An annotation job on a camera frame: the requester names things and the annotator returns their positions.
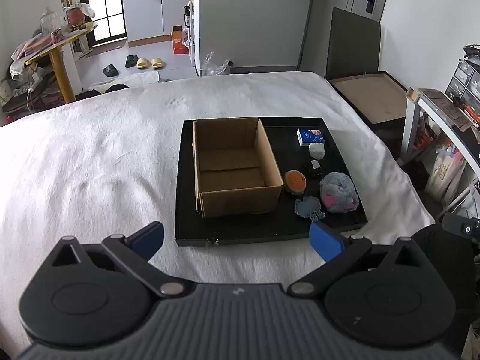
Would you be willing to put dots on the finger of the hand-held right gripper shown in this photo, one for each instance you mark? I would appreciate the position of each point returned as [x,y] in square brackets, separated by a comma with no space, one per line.
[463,227]

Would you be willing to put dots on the large grey pink plush toy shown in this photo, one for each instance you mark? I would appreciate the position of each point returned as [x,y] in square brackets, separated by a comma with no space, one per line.
[339,193]

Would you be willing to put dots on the small grey-blue plush toy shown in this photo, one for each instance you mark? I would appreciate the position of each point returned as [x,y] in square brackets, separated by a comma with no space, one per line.
[307,207]

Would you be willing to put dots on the grey drawer organizer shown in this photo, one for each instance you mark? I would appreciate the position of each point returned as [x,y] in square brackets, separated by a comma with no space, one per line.
[465,80]

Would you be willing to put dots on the beige paper bag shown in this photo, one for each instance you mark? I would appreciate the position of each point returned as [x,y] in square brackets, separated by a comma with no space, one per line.
[444,172]

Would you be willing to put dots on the white narrow shelf rack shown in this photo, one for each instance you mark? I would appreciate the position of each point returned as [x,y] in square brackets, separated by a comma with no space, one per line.
[193,33]

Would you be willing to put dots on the black tray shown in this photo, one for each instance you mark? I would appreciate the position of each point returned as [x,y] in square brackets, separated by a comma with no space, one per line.
[300,225]

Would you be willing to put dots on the white crumpled tissue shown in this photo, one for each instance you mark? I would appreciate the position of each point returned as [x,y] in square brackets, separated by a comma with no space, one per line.
[317,150]

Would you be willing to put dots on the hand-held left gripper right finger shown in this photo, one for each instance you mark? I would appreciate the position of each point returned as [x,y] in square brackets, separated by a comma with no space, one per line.
[325,240]

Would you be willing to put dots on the yellow slipper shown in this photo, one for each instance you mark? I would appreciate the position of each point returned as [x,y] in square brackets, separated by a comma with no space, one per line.
[156,63]
[142,62]

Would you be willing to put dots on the orange cardboard carton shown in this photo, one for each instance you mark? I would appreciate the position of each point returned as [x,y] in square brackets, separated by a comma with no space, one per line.
[180,41]

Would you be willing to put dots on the grey pole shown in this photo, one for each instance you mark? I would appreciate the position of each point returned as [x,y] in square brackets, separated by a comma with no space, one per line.
[306,22]

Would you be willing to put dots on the brown cardboard box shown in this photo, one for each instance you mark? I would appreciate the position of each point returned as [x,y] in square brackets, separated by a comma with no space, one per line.
[232,165]

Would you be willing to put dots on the yellow round table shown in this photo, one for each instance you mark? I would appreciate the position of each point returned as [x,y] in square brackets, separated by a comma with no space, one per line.
[56,52]

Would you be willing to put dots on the black slipper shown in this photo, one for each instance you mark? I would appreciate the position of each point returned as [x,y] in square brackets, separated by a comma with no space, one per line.
[111,70]
[131,61]

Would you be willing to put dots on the clear glass jar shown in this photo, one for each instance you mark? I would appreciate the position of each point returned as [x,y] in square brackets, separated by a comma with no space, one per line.
[49,22]

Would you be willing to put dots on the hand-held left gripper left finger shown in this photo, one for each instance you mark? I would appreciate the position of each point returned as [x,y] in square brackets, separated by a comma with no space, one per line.
[150,237]

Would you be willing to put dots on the black table with brown top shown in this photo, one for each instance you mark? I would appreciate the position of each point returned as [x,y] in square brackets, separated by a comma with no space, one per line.
[371,97]

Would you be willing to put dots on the dark folding board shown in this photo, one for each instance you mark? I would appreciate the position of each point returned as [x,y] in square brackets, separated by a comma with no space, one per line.
[352,45]

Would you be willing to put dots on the glass balcony door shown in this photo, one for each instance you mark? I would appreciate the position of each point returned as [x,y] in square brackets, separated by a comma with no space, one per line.
[105,7]

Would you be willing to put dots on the blue tissue packet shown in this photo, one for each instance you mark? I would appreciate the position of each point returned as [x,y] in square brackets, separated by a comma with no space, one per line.
[309,136]

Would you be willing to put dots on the black object with white label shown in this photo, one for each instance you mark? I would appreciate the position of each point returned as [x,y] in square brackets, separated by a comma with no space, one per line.
[314,168]

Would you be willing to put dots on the white desk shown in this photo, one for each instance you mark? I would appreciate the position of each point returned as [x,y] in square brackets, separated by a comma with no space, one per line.
[438,116]

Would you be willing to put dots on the white floor towel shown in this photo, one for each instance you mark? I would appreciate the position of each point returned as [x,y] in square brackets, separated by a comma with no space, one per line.
[135,80]

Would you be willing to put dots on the orange burger plush toy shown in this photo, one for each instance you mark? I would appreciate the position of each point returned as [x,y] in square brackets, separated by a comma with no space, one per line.
[295,182]

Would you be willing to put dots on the red-label jar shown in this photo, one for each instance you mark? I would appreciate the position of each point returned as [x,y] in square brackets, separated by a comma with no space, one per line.
[75,17]

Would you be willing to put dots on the red can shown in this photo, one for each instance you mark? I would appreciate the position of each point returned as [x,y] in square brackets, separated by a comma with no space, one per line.
[56,36]

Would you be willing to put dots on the white kitchen cabinet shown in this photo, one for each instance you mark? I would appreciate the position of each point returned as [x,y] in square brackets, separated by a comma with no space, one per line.
[150,11]

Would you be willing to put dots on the pile of clutter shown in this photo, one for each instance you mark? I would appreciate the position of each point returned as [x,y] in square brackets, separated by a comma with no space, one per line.
[22,78]

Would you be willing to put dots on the clear plastic bag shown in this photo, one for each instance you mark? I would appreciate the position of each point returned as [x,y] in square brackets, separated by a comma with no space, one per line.
[217,65]

